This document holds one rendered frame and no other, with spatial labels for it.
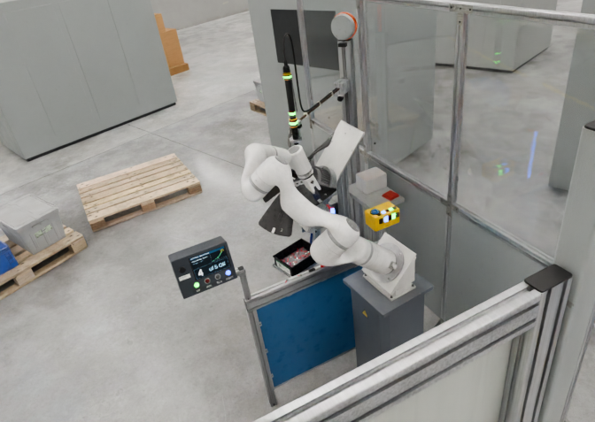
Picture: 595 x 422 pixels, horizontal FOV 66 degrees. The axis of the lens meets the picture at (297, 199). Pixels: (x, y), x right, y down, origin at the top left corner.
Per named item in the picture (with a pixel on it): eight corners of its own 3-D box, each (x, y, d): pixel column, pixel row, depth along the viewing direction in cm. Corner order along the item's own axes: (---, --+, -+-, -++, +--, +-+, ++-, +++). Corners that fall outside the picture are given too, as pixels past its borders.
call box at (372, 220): (389, 216, 258) (389, 200, 253) (399, 224, 250) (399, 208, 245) (365, 226, 253) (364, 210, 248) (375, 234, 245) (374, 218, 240)
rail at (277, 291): (389, 247, 265) (389, 235, 261) (393, 249, 262) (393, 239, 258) (245, 308, 236) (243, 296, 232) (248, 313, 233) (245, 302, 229)
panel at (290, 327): (387, 330, 296) (384, 250, 263) (388, 332, 295) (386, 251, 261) (272, 387, 270) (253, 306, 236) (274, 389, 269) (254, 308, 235)
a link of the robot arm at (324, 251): (377, 254, 194) (341, 238, 179) (346, 279, 201) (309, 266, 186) (366, 233, 202) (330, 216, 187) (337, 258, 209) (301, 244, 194)
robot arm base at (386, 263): (410, 250, 205) (386, 239, 193) (393, 288, 204) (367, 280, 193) (380, 237, 219) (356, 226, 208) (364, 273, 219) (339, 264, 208)
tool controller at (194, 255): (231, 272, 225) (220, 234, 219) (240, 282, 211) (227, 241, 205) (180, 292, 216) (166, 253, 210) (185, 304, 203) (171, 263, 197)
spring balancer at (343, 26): (336, 38, 286) (330, 41, 281) (333, 11, 278) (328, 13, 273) (359, 38, 279) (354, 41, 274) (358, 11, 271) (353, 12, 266)
